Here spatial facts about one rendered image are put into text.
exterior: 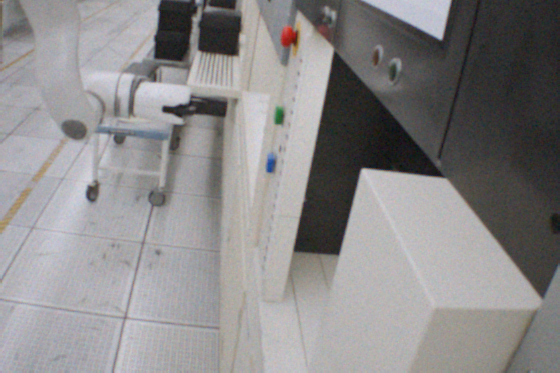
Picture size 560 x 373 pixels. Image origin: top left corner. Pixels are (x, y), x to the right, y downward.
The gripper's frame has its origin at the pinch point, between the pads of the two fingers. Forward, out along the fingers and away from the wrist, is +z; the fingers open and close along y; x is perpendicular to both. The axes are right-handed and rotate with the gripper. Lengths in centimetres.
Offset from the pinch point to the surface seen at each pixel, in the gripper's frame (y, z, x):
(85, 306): -80, -45, -120
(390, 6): 53, 12, 28
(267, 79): -139, 23, -28
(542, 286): 81, 12, 21
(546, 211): 80, 12, 23
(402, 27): 57, 12, 26
